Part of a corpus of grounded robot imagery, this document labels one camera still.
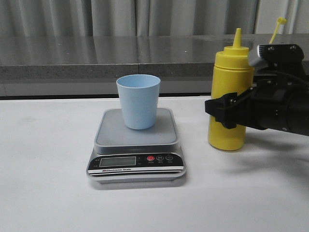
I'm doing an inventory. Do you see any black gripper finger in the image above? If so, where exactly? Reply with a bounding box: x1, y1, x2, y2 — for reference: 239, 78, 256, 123
205, 87, 253, 129

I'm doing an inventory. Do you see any grey stone counter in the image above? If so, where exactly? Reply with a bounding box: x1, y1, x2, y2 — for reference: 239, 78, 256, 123
0, 33, 309, 97

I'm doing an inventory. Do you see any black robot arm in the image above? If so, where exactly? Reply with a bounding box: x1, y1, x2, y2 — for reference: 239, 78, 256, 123
205, 62, 309, 136

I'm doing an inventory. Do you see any grey pleated curtain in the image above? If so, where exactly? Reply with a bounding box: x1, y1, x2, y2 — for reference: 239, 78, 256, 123
0, 0, 309, 37

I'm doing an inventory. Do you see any silver electronic kitchen scale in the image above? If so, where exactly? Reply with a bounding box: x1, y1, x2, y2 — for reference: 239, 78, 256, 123
86, 108, 186, 184

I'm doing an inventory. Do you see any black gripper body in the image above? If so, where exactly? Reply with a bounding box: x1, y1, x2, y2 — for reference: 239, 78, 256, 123
250, 62, 309, 131

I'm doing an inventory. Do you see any yellow squeeze bottle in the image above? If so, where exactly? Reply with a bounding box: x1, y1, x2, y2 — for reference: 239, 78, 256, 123
208, 28, 254, 151

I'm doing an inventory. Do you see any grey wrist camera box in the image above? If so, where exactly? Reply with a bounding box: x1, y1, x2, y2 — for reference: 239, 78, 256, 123
248, 43, 304, 67

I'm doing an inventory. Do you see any black camera cable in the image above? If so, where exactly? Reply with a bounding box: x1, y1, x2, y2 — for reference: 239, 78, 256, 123
275, 70, 309, 87

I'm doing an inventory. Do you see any light blue plastic cup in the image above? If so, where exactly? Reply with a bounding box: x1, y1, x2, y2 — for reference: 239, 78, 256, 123
116, 74, 161, 130

